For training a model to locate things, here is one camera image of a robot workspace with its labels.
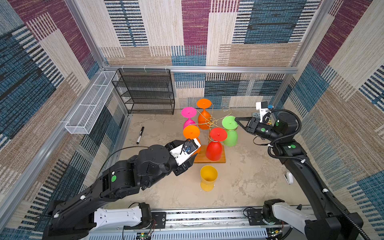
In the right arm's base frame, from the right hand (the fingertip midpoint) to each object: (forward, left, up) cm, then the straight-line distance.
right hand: (235, 122), depth 67 cm
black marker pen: (+19, +56, -33) cm, 68 cm away
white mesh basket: (+6, +70, 0) cm, 70 cm away
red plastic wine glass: (-7, +9, -10) cm, 16 cm away
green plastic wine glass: (-1, +2, -2) cm, 2 cm away
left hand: (-14, +20, +6) cm, 25 cm away
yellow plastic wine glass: (-13, +12, -26) cm, 31 cm away
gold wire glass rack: (+4, +10, -4) cm, 11 cm away
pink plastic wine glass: (+8, +21, -2) cm, 22 cm away
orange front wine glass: (-3, +19, -2) cm, 20 cm away
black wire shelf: (+47, +53, -18) cm, 73 cm away
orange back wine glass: (+14, +13, -2) cm, 20 cm away
